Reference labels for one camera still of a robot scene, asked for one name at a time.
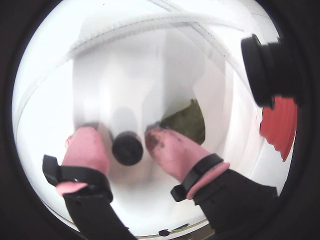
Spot pink-tipped black gripper finger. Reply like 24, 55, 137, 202
144, 126, 280, 232
41, 126, 137, 240

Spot black round knob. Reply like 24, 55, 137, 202
111, 131, 144, 166

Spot red collapsible silicone cup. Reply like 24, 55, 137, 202
259, 96, 297, 163

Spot long braided translucent tube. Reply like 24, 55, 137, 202
66, 13, 245, 60

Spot black fisheye camera lens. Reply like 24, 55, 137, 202
240, 33, 305, 111

